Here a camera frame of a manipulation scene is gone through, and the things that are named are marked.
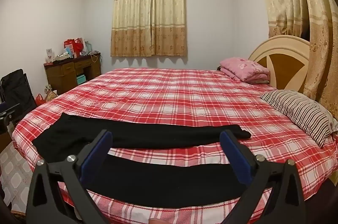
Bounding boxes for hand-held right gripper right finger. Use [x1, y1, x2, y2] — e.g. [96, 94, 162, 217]
[219, 130, 307, 224]

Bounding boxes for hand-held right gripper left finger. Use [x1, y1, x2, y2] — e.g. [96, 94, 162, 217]
[25, 129, 114, 224]

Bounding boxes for black pants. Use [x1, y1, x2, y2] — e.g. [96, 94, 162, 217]
[32, 112, 275, 210]

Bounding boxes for black folding chair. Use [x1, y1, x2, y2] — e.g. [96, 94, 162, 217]
[0, 69, 37, 125]

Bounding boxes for patterned bag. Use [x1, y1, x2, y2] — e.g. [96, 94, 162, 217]
[44, 85, 59, 101]

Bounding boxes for brown wooden desk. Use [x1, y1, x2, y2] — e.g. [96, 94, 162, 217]
[44, 52, 102, 95]

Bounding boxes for bed with red plaid sheet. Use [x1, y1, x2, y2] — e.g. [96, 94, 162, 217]
[12, 67, 338, 224]

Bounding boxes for striped pillow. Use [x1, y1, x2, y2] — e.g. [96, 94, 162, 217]
[260, 90, 338, 148]

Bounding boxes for folded pink blanket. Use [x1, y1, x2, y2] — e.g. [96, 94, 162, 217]
[220, 57, 271, 84]

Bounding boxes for red gift bag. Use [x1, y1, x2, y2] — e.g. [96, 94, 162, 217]
[64, 38, 84, 54]

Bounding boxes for cream and brown headboard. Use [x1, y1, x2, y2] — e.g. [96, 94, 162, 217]
[248, 35, 311, 94]

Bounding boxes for beige window curtain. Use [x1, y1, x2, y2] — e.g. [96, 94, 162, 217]
[110, 0, 188, 57]

